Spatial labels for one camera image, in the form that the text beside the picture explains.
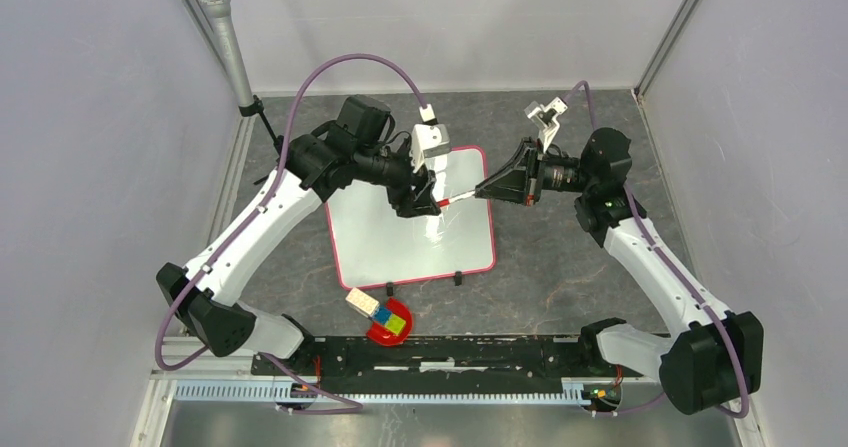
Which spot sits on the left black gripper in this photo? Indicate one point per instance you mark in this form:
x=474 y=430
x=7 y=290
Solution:
x=419 y=202

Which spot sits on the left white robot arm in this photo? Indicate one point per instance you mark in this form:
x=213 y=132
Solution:
x=205 y=292

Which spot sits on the pink framed whiteboard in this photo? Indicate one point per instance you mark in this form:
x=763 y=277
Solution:
x=373 y=246

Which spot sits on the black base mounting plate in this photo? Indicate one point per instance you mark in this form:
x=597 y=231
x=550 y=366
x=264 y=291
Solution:
x=453 y=365

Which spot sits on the blue toy brick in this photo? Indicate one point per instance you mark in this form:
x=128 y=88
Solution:
x=381 y=315

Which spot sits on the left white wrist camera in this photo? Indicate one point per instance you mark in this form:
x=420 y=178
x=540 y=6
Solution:
x=428 y=141

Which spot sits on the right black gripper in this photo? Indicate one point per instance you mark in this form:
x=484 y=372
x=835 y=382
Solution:
x=510 y=183

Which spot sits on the red whiteboard marker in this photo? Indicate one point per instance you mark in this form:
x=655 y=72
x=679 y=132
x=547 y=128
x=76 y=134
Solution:
x=456 y=198

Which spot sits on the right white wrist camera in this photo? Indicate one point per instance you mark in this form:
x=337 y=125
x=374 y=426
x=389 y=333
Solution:
x=546 y=118

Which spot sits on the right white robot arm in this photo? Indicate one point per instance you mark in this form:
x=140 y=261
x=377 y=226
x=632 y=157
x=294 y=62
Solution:
x=711 y=356

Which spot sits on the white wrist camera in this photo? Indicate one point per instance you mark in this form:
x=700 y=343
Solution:
x=428 y=141
x=546 y=118

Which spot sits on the red curved toy base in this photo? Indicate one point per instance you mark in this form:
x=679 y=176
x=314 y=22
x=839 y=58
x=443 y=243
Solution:
x=378 y=334

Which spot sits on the green toy brick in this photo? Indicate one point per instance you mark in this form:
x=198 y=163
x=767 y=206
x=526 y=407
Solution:
x=396 y=325

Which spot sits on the silver microphone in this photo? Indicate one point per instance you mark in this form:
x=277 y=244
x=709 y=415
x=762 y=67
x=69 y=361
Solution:
x=219 y=13

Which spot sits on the white toy brick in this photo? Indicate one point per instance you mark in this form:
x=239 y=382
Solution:
x=361 y=302

